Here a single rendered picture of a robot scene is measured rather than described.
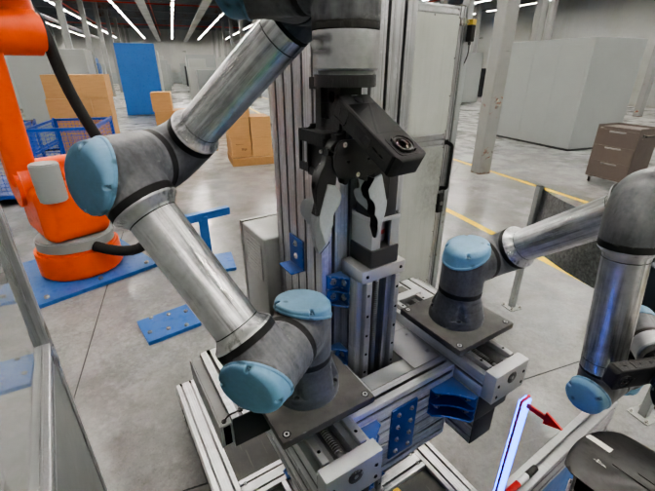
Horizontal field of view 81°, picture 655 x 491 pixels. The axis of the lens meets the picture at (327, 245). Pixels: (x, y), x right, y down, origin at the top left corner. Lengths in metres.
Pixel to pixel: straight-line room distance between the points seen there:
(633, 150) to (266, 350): 6.88
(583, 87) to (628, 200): 9.32
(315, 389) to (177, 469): 1.40
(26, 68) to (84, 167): 9.96
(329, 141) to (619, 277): 0.60
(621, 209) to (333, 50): 0.59
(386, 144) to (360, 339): 0.71
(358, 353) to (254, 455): 0.93
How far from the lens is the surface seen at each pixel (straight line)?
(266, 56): 0.64
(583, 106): 10.23
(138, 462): 2.26
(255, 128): 7.63
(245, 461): 1.85
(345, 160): 0.45
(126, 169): 0.68
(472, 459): 2.20
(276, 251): 1.16
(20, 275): 1.23
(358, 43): 0.45
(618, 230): 0.83
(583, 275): 2.69
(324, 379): 0.85
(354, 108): 0.44
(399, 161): 0.39
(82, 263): 3.84
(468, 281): 1.06
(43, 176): 3.61
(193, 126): 0.73
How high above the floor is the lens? 1.69
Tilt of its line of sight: 25 degrees down
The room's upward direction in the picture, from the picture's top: straight up
